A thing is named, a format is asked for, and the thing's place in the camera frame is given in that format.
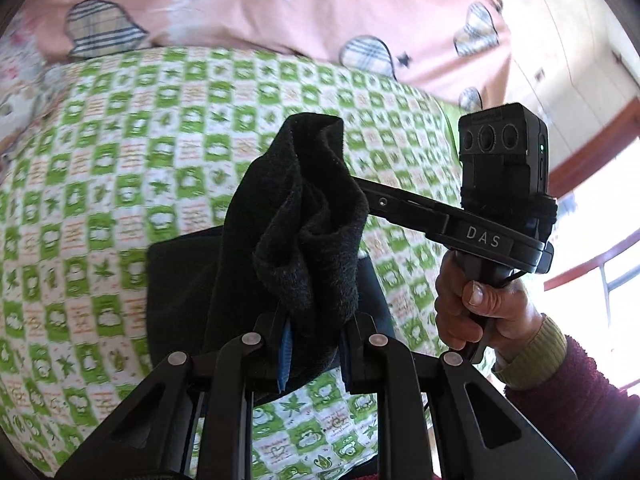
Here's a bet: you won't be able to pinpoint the dark navy fleece pants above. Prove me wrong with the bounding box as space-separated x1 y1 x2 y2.
145 113 394 392

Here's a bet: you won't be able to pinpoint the right forearm maroon sleeve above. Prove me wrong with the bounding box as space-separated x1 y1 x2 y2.
494 318 639 479

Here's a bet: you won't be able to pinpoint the right hand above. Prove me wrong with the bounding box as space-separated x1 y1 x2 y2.
435 252 544 362

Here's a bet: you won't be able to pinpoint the pink quilt with plaid hearts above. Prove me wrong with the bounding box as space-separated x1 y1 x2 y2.
20 0 511 110

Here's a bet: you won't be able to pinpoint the white panelled door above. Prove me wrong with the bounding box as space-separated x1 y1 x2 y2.
500 0 639 167

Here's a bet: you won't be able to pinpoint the green white checkered bedsheet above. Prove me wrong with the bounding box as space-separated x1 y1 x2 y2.
1 48 461 476

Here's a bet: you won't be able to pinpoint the floral ruffled pillow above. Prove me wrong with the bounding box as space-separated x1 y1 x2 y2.
1 11 70 159

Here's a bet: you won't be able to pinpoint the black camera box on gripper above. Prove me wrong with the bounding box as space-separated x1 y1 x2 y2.
458 103 549 210

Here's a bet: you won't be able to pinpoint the window with red frame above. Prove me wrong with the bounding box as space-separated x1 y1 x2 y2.
539 100 639 392

